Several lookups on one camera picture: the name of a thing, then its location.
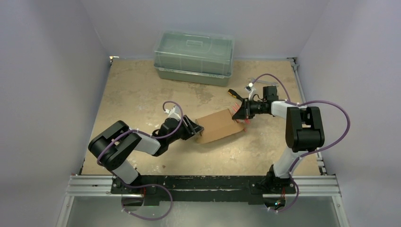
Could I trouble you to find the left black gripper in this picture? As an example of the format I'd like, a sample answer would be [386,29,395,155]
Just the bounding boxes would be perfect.
[167,115,203,144]

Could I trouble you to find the brown cardboard box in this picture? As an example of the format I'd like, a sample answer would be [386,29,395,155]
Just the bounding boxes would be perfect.
[195,108,245,144]

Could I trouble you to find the red pen with label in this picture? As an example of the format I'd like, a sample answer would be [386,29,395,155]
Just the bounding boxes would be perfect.
[244,119,250,132]

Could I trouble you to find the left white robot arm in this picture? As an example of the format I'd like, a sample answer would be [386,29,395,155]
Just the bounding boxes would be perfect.
[88,115,204,193]

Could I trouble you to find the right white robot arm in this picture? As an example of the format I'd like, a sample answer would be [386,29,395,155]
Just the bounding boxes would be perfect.
[228,86,325,192]

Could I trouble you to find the green plastic storage box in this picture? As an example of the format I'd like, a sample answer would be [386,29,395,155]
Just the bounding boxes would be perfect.
[153,31,235,87]

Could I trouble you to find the black yellow screwdriver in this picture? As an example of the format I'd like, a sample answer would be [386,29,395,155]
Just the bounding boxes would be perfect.
[228,89,243,102]

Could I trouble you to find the silver wrench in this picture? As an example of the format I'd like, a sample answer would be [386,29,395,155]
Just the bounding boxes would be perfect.
[248,78,280,87]

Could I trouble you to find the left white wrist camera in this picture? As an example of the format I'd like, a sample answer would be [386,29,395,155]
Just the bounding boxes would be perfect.
[165,105,182,121]

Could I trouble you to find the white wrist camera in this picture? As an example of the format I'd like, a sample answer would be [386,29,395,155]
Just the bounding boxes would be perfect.
[245,82,256,100]
[165,105,182,121]

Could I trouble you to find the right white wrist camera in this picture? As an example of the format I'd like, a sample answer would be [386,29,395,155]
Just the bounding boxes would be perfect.
[245,82,256,100]

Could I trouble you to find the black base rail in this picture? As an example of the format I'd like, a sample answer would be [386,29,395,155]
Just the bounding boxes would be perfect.
[111,175,296,206]

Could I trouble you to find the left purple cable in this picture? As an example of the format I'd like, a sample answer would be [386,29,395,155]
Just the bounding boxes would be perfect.
[96,101,184,189]

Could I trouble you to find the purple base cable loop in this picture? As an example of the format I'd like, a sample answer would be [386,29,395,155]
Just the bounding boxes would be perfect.
[121,183,174,221]

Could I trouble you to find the aluminium frame rail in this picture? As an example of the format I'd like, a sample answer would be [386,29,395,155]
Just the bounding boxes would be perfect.
[56,157,350,227]

